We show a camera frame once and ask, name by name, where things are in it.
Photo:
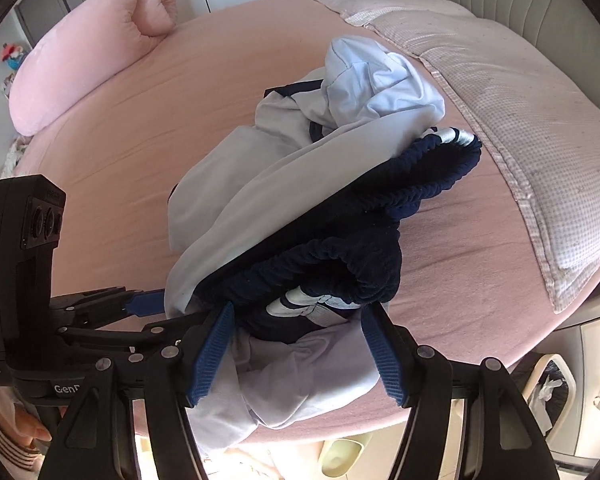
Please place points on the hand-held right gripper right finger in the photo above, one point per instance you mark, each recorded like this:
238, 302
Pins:
380, 355

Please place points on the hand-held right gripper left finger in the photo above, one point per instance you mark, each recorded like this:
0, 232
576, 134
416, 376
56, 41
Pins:
212, 355

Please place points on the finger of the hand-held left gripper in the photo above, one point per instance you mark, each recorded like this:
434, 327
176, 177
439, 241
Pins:
145, 302
130, 335

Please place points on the navy shorts with white stripes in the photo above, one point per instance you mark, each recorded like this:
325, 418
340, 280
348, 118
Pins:
350, 230

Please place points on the white shirt with navy trim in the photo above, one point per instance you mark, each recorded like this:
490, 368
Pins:
280, 175

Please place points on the person's left hand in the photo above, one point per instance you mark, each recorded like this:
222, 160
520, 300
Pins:
30, 425

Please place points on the green slipper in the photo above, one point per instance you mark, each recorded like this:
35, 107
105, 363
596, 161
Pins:
345, 455

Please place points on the pink bed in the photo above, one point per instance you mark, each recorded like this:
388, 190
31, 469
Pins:
155, 135

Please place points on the beige trash bin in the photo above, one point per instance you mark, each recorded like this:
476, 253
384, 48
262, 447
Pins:
550, 390

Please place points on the red and blue plush toy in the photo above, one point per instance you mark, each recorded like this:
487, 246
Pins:
12, 55

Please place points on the long pink pillow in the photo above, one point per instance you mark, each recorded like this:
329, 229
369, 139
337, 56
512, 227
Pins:
80, 60

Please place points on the pink checked quilt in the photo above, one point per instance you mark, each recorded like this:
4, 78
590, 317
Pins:
530, 135

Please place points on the grey cabinet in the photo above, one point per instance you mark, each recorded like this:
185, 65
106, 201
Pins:
45, 0

